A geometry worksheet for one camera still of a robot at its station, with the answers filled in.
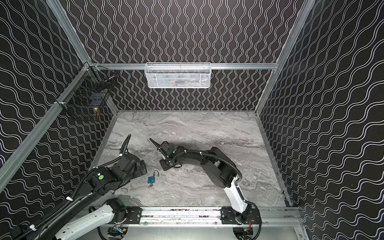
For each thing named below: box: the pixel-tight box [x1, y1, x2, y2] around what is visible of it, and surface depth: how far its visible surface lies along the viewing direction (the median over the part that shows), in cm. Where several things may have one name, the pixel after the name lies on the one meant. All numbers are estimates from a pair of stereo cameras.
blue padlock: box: [147, 170, 160, 184], surface depth 87 cm
